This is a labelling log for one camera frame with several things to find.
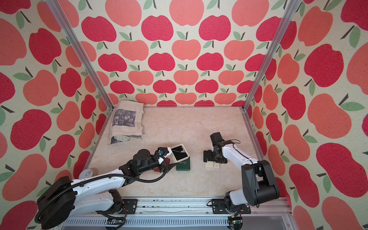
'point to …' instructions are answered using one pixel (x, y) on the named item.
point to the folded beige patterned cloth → (126, 121)
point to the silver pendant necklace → (182, 151)
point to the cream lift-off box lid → (212, 164)
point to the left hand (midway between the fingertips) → (174, 159)
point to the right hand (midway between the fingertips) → (213, 161)
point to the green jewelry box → (184, 166)
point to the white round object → (86, 173)
